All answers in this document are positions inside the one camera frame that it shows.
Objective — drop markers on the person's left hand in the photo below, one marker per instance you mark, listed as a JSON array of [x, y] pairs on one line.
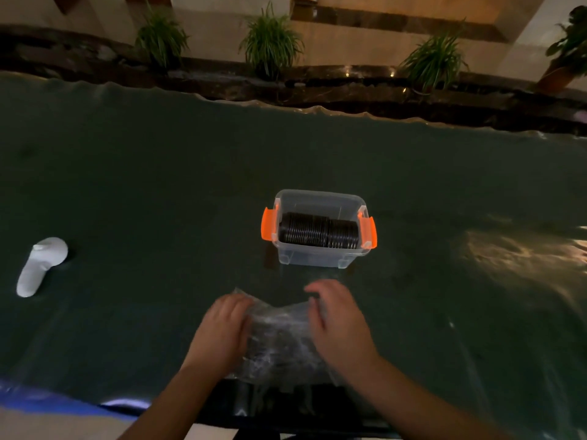
[[220, 336]]

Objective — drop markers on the dark stone ledge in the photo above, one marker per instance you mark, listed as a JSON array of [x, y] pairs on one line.
[[321, 91]]

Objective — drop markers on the green grass-like potted plant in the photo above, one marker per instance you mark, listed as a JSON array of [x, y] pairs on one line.
[[270, 43], [161, 38], [433, 61]]

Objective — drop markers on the clear storage box orange latches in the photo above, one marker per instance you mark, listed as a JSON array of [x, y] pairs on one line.
[[318, 233]]

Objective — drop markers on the broad-leaf plant in brown pot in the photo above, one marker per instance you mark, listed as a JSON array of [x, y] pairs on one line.
[[566, 52]]

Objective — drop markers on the dark green table cover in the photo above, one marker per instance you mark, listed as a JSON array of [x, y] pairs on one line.
[[293, 224]]

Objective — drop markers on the person's left forearm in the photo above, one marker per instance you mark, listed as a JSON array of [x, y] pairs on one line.
[[172, 403]]

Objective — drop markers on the clear plastic bag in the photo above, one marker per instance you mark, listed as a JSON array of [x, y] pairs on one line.
[[279, 343]]

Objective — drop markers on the person's right forearm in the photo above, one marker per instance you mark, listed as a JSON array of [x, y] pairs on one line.
[[426, 405]]

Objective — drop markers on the row of black discs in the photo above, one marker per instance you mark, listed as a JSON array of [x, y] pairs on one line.
[[318, 231]]

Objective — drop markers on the person's left fingers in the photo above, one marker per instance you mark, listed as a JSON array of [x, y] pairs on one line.
[[236, 306]]

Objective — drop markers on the person's right fingers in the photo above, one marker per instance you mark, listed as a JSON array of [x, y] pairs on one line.
[[323, 295]]

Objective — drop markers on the white handheld controller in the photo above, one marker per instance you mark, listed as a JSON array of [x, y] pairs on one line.
[[39, 265]]

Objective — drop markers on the person's right hand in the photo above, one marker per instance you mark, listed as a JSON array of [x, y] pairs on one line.
[[341, 329]]

